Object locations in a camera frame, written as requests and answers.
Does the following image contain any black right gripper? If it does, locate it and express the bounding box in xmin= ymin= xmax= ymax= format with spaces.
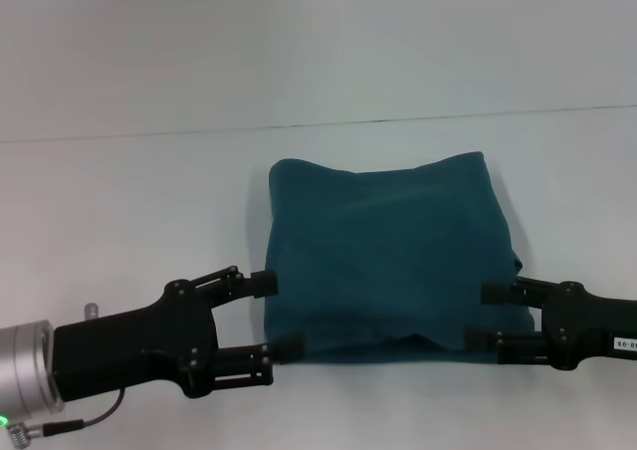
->
xmin=464 ymin=276 xmax=637 ymax=371

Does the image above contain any left arm red black cable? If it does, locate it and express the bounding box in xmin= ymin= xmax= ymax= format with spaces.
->
xmin=5 ymin=387 xmax=128 ymax=433

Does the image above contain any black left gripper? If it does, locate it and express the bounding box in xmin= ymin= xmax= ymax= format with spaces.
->
xmin=52 ymin=265 xmax=307 ymax=401

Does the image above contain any teal blue shirt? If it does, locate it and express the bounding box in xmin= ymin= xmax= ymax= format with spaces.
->
xmin=262 ymin=149 xmax=538 ymax=368

